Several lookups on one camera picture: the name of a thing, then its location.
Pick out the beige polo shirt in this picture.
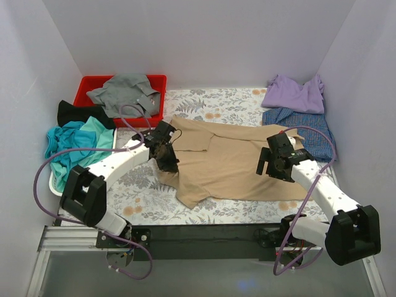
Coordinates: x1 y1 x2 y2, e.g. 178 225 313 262
158 116 307 209

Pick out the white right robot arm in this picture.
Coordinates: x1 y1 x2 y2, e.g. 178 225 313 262
256 132 381 265

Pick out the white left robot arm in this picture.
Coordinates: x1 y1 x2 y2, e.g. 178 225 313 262
60 121 179 248

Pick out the blue checked shirt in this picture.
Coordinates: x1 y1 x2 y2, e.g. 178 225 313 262
262 108 335 163

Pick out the mint green t shirt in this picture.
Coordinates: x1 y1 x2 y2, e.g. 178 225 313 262
49 116 114 192

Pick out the grey button shirt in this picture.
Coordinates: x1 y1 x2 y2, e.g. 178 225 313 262
87 74 161 118

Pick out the lavender t shirt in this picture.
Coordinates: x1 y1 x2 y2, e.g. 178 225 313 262
261 74 325 114

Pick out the blue t shirt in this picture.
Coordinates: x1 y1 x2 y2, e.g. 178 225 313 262
45 121 97 183

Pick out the black t shirt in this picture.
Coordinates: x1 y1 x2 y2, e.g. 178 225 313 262
57 100 116 129

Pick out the white laundry basket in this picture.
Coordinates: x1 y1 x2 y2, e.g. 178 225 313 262
49 128 118 197

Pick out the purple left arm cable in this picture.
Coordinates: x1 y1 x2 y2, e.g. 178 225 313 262
33 104 153 281

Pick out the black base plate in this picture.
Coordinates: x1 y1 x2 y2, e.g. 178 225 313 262
95 224 318 262

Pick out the aluminium mounting rail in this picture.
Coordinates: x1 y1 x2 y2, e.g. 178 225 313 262
38 226 386 296

